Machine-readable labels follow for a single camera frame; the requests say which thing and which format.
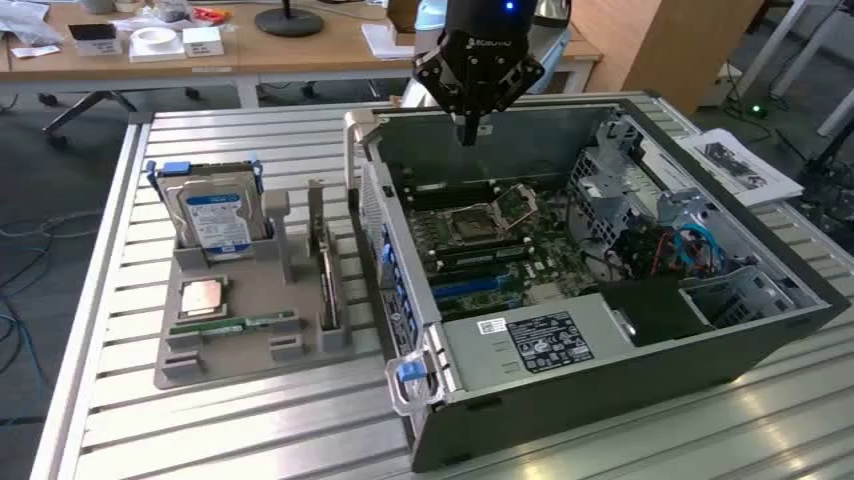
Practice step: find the hard disk in blue caddy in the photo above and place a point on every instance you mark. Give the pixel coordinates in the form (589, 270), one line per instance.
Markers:
(214, 220)

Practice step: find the CPU with metal lid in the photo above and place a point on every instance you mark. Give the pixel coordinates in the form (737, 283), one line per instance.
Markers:
(201, 297)

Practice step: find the white box with black top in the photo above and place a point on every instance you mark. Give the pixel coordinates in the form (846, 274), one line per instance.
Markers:
(97, 42)

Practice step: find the grey power supply with label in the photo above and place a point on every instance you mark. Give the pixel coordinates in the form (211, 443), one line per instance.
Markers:
(481, 360)

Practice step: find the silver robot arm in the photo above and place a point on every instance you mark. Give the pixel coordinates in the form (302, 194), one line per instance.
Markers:
(427, 20)

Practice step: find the red small item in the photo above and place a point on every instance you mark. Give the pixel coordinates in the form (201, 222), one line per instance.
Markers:
(209, 15)

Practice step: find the loose green RAM stick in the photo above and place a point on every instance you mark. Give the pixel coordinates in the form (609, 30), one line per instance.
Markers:
(227, 324)

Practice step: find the wooden cabinet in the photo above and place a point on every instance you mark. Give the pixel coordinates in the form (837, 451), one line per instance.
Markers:
(668, 50)

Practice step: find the grey parts rack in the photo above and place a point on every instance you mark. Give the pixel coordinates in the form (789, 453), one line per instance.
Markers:
(267, 310)

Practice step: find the open socket cover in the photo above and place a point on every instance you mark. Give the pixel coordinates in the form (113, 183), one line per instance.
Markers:
(517, 205)

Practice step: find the device with green light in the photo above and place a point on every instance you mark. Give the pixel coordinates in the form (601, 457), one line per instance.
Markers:
(756, 109)

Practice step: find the CPU socket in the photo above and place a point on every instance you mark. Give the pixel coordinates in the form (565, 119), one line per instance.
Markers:
(473, 226)

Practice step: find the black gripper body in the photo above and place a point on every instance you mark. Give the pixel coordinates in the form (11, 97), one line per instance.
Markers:
(488, 45)

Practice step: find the wooden desk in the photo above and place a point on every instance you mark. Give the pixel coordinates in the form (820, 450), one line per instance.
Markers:
(301, 55)

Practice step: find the large metal disk bay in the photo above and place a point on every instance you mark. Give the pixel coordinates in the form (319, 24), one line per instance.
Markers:
(601, 200)

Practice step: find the small metal disk bay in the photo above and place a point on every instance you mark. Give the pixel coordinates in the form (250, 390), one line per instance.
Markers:
(734, 300)

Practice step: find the black round lamp base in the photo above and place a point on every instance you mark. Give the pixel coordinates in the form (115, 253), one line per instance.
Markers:
(290, 25)

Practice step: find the dark grey PC case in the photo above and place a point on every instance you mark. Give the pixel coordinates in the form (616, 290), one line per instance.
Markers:
(601, 400)

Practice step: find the graphics card with black cooler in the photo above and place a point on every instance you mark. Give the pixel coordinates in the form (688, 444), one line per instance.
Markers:
(326, 260)

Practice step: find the small white card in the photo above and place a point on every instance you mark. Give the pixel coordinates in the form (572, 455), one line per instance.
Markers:
(34, 51)

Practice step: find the green motherboard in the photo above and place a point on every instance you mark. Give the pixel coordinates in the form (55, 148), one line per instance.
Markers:
(554, 270)

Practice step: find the plain white box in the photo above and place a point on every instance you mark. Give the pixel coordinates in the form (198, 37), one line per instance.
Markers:
(202, 42)

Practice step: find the white table frame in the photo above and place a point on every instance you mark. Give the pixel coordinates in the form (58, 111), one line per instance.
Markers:
(789, 30)

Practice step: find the printed paper stack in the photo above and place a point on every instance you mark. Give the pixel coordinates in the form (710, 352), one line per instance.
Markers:
(741, 170)

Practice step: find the blue expansion slot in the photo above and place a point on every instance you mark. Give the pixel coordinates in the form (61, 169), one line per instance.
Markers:
(468, 288)

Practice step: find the black chair base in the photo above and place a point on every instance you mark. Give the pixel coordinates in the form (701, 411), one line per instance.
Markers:
(77, 107)

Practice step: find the white paper pile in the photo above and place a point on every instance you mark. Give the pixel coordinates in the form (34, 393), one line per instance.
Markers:
(383, 42)

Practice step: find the clear plastic bag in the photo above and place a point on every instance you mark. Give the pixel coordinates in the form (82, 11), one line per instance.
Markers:
(27, 22)

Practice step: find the white box with tape roll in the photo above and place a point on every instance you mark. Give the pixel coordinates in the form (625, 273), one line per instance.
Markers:
(157, 45)

